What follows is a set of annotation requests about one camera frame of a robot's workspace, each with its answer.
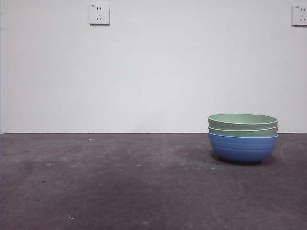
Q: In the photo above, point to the green ribbed bowl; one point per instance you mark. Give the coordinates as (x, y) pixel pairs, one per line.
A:
(239, 118)
(239, 132)

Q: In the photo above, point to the blue ribbed bowl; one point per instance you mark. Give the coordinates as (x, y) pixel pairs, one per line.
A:
(243, 151)

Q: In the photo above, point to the white wall socket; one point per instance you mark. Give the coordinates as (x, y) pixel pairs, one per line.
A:
(99, 14)
(299, 15)

